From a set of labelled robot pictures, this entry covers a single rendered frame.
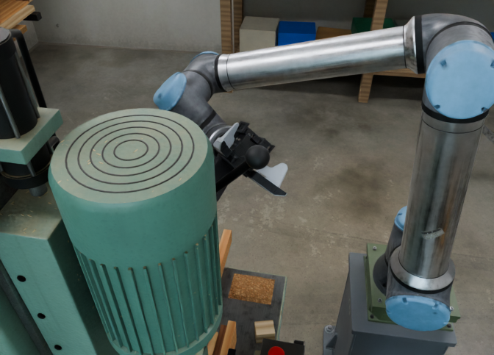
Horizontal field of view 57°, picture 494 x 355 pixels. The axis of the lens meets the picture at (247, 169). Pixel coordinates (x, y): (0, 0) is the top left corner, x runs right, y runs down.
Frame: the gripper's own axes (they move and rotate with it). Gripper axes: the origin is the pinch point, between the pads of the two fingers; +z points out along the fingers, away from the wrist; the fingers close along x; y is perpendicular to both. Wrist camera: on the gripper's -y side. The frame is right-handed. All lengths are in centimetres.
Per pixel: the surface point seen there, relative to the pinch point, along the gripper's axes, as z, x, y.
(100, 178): 25.0, -21.8, -11.8
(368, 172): -165, 122, 56
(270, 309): -17.6, 30.5, -20.2
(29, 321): 7.2, -15.0, -36.2
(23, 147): 20.4, -29.3, -14.4
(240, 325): -16.1, 26.2, -26.6
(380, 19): -197, 78, 143
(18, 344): 6.7, -14.0, -39.9
